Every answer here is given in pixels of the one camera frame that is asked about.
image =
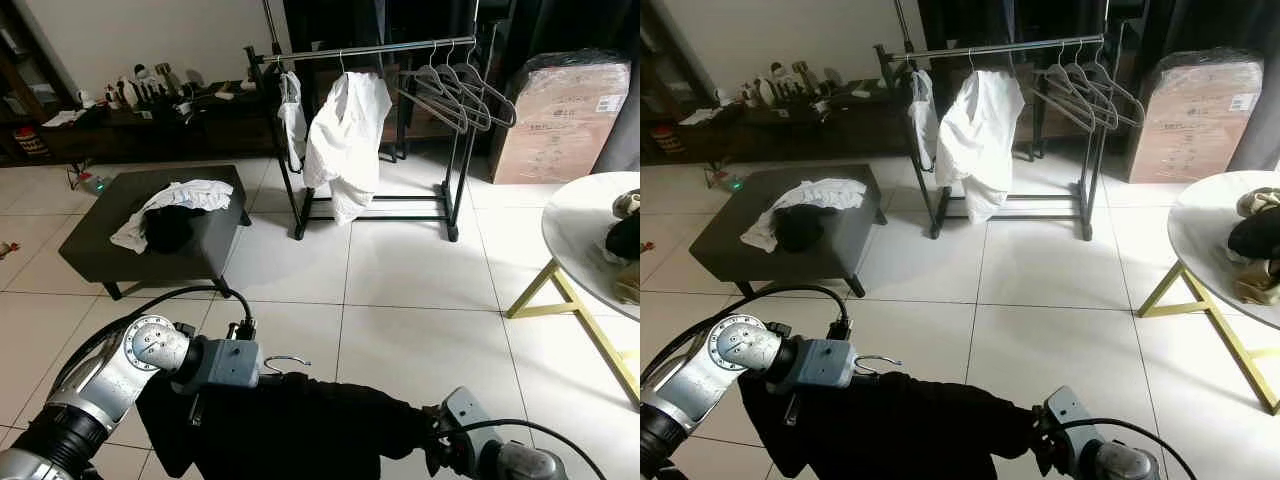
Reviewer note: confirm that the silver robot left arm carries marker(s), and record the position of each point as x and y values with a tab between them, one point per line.
700	385
100	380

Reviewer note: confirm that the white kettle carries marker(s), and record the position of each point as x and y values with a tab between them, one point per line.
130	92
766	92

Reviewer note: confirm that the round white table gold legs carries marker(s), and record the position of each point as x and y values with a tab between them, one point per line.
580	220
1210	215

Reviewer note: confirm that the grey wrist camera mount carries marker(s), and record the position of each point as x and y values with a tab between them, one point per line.
1068	412
468	415
828	365
230	365

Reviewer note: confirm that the red basket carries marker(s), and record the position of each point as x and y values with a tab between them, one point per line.
32	143
668	140

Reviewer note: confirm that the dark grey upholstered ottoman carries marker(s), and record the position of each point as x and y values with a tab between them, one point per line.
100	240
730	240

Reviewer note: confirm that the plastic wrapped cardboard box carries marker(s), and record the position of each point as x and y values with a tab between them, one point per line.
560	120
1195	120

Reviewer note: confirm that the black crumpled cloth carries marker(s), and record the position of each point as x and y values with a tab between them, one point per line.
625	240
1255	238

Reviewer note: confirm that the dark wooden low sideboard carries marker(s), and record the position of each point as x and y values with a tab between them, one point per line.
790	135
150	135

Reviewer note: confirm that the beige crumpled cloth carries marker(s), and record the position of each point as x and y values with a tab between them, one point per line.
1258	200
1258	285
628	285
628	203

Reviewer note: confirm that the dark grey curtain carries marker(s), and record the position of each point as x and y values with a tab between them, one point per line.
1262	110
630	120

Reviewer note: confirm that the white papers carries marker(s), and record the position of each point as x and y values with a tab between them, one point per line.
700	116
65	117

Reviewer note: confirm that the white power strip green light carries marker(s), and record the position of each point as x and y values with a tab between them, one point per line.
732	182
95	183

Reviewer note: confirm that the gold trophy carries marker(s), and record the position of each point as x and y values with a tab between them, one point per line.
805	73
167	75

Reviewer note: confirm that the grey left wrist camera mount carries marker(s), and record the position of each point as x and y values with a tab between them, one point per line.
828	365
230	365

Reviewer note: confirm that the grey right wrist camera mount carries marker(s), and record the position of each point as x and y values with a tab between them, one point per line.
468	415
1068	412

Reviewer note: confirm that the black and chrome clothes rack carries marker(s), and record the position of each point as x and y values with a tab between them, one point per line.
400	46
1030	44

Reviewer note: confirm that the small white hanging garment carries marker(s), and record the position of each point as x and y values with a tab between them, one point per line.
922	115
292	115

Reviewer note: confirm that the white printed cloth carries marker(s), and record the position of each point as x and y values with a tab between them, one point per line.
825	192
190	193

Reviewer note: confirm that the dark wooden shelf unit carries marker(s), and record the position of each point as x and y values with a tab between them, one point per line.
650	80
15	90

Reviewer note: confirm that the black knit garment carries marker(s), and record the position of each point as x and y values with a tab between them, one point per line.
300	430
900	430

